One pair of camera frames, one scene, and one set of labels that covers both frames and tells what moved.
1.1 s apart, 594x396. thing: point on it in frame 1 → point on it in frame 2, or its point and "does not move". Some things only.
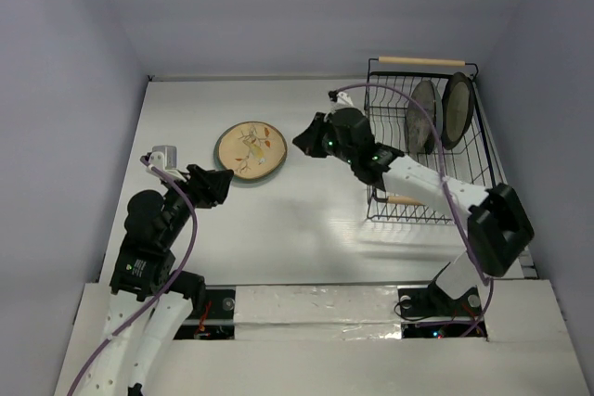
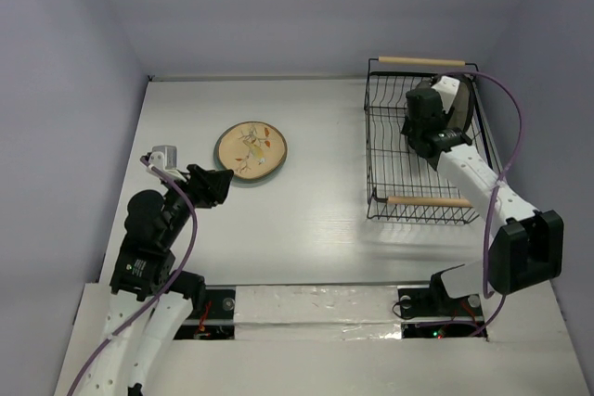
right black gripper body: x=320 y=136 → x=419 y=132
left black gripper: x=209 y=185 does not move
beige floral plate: x=251 y=149 does not move
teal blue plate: x=235 y=176 does not move
